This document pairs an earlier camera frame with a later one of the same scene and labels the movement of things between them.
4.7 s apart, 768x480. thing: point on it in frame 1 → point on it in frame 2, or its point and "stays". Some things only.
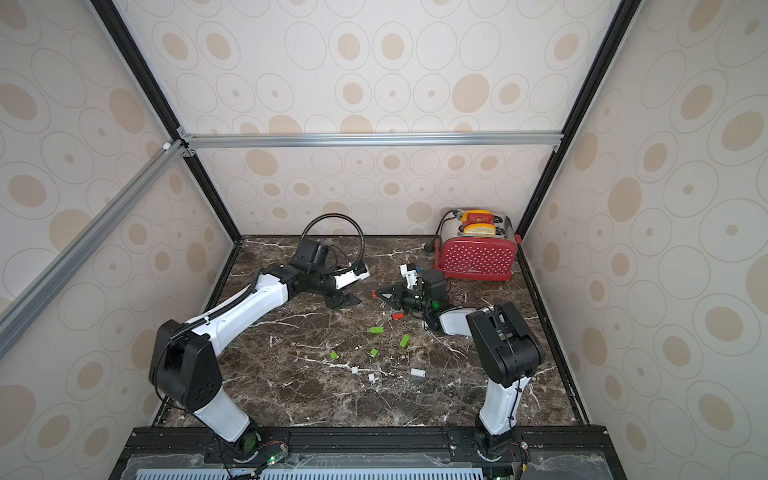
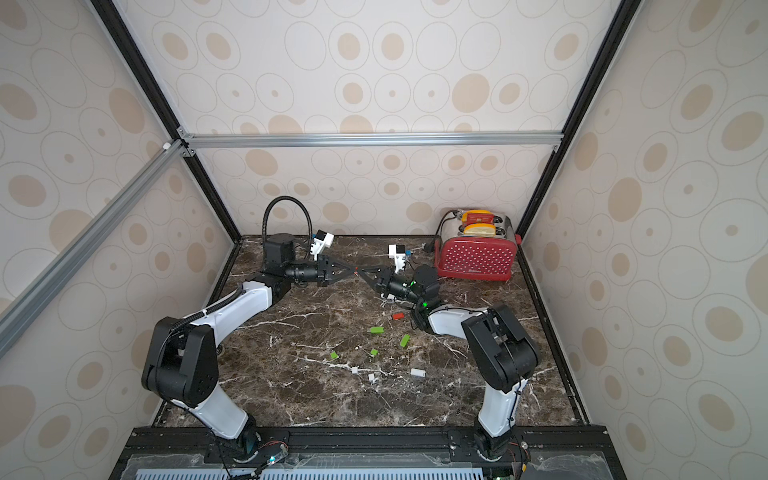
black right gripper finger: x=388 y=292 → x=374 y=271
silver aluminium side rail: x=26 y=304 stays
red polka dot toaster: x=476 y=244 stays
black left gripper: x=340 y=299 → x=319 y=271
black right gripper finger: x=389 y=298 → x=374 y=280
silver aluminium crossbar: x=372 y=139 stays
